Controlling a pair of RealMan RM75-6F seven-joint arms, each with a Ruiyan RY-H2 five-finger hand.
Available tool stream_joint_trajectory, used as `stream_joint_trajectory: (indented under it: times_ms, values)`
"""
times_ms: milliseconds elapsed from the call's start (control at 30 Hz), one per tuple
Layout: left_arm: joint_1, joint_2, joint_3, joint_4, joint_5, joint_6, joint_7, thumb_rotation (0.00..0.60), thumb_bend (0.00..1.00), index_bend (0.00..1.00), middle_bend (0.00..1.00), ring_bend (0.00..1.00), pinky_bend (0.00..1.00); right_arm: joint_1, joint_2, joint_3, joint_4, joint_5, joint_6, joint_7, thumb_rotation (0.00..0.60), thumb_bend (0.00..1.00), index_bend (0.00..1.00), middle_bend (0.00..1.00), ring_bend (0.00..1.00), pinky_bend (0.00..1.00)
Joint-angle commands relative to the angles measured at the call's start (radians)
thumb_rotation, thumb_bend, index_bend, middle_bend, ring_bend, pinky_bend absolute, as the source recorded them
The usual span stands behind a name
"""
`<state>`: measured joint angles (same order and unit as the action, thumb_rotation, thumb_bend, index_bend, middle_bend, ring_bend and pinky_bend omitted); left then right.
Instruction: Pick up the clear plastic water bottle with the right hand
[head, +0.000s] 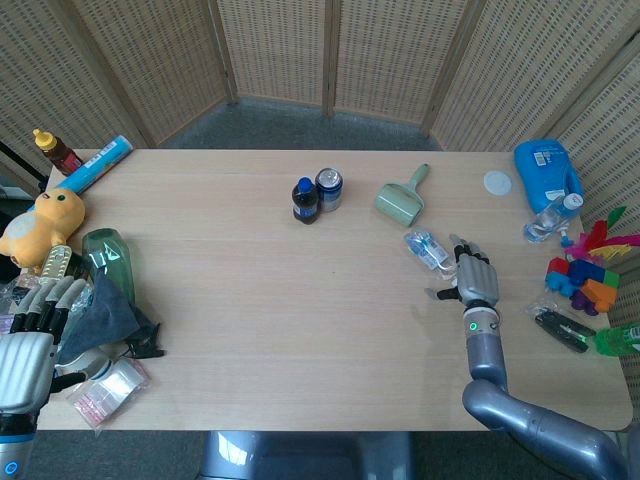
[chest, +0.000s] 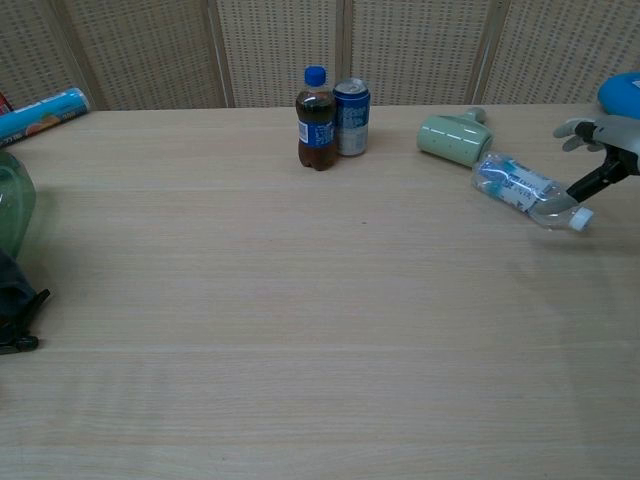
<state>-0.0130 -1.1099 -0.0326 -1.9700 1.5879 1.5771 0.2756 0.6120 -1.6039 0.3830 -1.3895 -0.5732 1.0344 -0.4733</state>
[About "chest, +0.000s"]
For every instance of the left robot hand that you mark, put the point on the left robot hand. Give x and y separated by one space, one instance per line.
15 305

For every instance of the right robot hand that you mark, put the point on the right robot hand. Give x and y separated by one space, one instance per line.
611 137

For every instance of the clear plastic water bottle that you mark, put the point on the clear plastic water bottle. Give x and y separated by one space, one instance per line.
520 187

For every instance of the blue round disc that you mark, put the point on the blue round disc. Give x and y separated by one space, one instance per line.
620 93

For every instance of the green transparent plastic container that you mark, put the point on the green transparent plastic container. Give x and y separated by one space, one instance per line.
14 205

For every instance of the pale green lint roller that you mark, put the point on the pale green lint roller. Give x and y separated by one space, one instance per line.
452 140

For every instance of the blue chips tube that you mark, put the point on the blue chips tube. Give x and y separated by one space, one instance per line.
42 114

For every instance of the blue drink can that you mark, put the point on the blue drink can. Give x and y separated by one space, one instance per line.
352 120

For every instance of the cola bottle blue cap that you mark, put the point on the cola bottle blue cap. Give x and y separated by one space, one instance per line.
316 131

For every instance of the wooden folding screen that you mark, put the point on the wooden folding screen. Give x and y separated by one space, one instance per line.
280 50

